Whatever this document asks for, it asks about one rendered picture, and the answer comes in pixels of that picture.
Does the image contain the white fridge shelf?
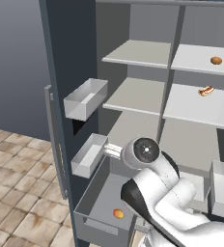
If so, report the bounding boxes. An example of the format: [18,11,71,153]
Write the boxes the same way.
[101,39,173,69]
[170,43,224,77]
[161,83,224,132]
[102,76,167,117]

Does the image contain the dark grey fridge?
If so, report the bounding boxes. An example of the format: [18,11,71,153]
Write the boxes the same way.
[38,0,224,247]

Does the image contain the orange tangerine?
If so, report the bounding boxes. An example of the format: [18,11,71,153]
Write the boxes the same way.
[210,56,224,66]

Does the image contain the hot dog in bun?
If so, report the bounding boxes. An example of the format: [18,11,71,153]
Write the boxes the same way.
[197,85,215,97]

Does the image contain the grey fridge door handle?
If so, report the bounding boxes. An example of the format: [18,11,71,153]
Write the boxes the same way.
[43,84,70,201]

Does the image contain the dark grey fridge door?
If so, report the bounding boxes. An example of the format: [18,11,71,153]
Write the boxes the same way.
[38,0,99,247]

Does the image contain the grey freezer drawer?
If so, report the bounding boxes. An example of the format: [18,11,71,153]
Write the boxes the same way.
[73,155,212,247]

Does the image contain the orange red mango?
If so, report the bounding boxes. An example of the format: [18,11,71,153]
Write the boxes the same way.
[112,207,126,220]

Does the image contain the large white door bin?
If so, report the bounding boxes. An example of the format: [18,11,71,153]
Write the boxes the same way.
[63,77,109,123]

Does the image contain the small white door bin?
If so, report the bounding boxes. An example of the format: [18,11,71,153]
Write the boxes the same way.
[70,132,109,179]

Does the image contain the grey drawer handle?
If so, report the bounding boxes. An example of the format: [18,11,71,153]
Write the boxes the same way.
[82,216,120,236]

